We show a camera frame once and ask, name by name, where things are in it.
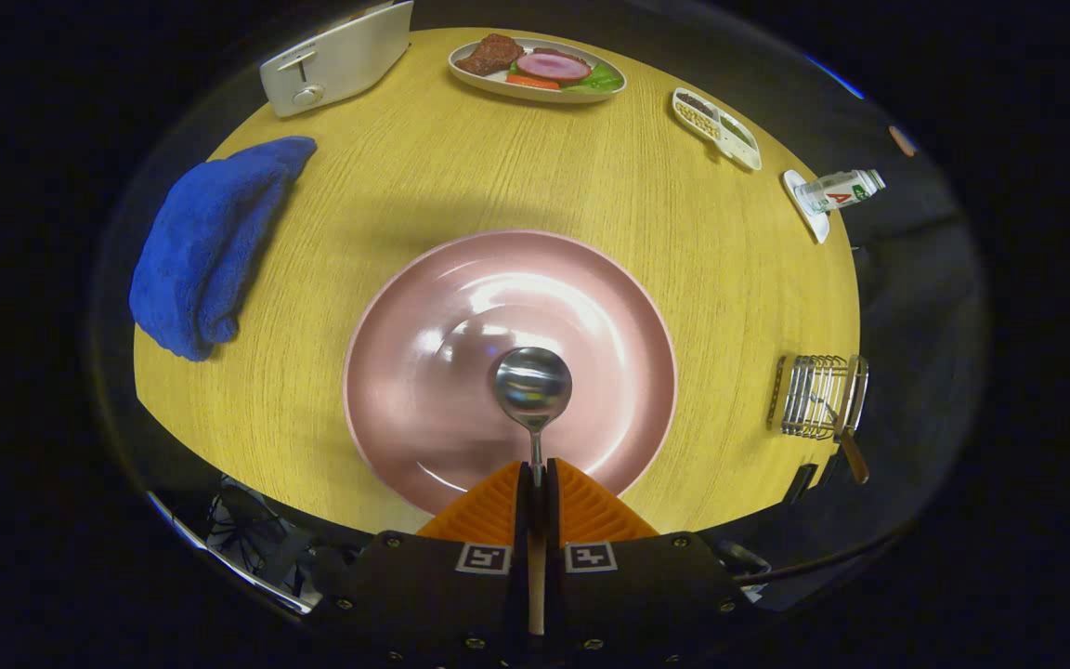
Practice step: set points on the white divided grain tray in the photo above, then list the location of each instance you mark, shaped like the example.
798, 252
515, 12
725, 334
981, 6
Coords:
730, 144

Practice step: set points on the dark toy meat patty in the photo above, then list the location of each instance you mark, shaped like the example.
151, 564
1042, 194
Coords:
561, 53

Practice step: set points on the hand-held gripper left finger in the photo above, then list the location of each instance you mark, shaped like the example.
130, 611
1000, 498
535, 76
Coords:
522, 506

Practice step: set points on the blue towel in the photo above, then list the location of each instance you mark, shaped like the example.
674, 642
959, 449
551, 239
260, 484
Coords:
205, 242

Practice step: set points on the pink round plate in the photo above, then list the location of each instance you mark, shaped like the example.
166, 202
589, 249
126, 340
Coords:
461, 307

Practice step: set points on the grey oval food plate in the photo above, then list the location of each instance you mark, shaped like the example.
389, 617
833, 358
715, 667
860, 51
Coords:
489, 84

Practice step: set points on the white toaster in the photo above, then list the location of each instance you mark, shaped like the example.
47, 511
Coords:
349, 56

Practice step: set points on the white labelled drink bottle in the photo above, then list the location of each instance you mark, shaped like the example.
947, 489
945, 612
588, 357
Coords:
837, 192

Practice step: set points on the brown toy meat slab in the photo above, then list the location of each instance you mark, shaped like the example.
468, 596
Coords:
490, 54

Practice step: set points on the orange toy carrot slice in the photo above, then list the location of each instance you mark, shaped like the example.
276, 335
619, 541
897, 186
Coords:
532, 82

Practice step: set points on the pink toy ham slice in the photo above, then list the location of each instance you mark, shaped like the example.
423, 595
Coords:
554, 67

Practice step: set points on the white square coaster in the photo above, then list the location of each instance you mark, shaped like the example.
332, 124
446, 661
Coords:
814, 226

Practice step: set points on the green toy lettuce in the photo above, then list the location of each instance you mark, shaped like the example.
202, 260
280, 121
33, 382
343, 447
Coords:
602, 79

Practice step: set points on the black table clamp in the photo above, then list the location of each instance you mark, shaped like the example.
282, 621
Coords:
800, 483

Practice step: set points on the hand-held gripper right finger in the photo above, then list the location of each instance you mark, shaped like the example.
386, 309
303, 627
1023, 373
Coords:
553, 506

